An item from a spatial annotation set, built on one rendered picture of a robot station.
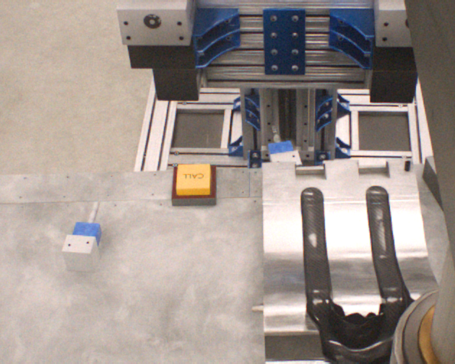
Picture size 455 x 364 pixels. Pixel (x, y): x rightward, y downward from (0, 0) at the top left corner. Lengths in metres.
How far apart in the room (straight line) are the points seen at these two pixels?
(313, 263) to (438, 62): 1.15
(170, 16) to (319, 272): 0.61
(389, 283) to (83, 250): 0.51
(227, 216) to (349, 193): 0.23
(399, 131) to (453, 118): 2.32
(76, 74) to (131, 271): 1.69
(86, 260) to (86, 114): 1.51
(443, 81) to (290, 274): 1.12
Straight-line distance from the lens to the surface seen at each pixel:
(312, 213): 1.51
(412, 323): 0.60
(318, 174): 1.59
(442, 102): 0.31
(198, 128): 2.62
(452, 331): 0.55
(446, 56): 0.30
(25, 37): 3.39
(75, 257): 1.55
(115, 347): 1.48
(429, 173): 1.65
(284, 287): 1.37
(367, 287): 1.37
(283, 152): 1.64
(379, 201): 1.53
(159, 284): 1.54
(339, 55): 1.96
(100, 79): 3.14
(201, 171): 1.64
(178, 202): 1.63
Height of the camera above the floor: 2.04
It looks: 48 degrees down
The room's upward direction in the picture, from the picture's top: 5 degrees counter-clockwise
